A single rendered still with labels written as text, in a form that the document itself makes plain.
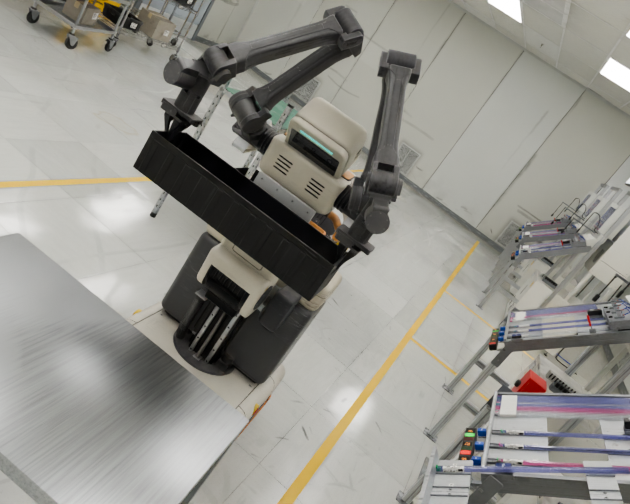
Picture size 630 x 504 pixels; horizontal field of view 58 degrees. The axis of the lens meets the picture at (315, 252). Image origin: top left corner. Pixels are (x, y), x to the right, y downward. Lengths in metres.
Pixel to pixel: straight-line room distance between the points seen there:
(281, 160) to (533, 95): 9.02
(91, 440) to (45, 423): 0.08
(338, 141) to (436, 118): 9.07
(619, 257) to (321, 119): 5.17
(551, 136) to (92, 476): 9.98
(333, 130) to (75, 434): 1.07
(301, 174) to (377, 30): 9.50
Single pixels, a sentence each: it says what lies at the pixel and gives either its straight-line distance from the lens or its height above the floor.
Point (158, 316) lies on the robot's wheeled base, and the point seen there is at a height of 0.28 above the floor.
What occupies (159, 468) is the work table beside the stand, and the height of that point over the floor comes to 0.80.
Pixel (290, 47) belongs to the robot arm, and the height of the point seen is 1.47.
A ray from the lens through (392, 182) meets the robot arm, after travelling 1.37.
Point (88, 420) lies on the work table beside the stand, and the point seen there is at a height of 0.80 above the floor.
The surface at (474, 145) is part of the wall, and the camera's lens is 10.62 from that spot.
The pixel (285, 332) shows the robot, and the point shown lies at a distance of 2.20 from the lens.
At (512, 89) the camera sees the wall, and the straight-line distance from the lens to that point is 10.65.
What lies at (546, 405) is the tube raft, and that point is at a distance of 2.51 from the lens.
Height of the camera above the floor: 1.58
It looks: 19 degrees down
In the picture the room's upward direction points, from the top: 35 degrees clockwise
